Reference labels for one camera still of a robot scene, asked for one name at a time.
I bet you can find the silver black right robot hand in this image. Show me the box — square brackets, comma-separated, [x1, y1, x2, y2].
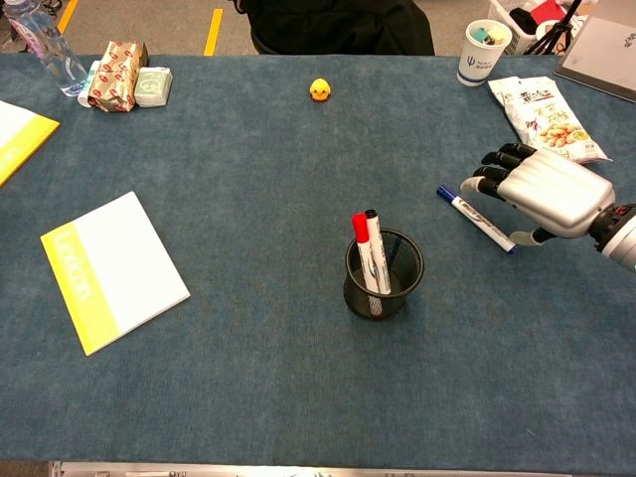
[459, 142, 617, 248]

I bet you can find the blue cap marker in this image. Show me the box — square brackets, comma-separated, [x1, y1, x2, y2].
[435, 184, 518, 255]

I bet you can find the black cap marker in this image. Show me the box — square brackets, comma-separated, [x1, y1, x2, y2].
[365, 209, 394, 295]

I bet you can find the red cap marker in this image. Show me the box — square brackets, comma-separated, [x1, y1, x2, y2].
[351, 213, 384, 317]

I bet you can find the black mesh pen holder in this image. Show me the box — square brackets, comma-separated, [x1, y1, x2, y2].
[342, 227, 426, 322]

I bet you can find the white peanut snack bag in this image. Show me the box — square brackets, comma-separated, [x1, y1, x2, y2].
[487, 76, 612, 165]

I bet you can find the grey laptop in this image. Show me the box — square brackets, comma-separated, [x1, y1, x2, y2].
[553, 0, 636, 103]

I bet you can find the white paper cup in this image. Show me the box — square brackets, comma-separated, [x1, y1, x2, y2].
[456, 18, 513, 88]

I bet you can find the white plastic basket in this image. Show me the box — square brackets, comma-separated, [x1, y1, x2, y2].
[487, 0, 587, 56]

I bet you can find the black tripod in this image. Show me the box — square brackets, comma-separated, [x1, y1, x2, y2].
[526, 0, 587, 56]

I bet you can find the yellow duck toy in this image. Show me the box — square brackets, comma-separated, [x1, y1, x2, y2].
[308, 78, 333, 103]

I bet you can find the black office chair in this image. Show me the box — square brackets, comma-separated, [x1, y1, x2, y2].
[237, 0, 436, 57]

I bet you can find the blue felt table cloth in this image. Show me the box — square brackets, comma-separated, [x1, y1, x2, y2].
[0, 53, 636, 468]

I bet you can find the pale green tissue pack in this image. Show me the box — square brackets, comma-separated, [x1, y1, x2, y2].
[133, 66, 174, 108]

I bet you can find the white yellow Lexicon notebook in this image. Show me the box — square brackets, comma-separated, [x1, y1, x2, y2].
[40, 191, 192, 357]
[0, 99, 62, 189]

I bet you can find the red patterned wrapped package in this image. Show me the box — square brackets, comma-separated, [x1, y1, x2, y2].
[86, 40, 149, 113]

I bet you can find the clear plastic water bottle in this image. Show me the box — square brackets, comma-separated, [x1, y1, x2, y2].
[2, 0, 89, 97]

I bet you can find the metal table edge rail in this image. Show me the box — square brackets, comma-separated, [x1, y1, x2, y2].
[49, 460, 572, 477]

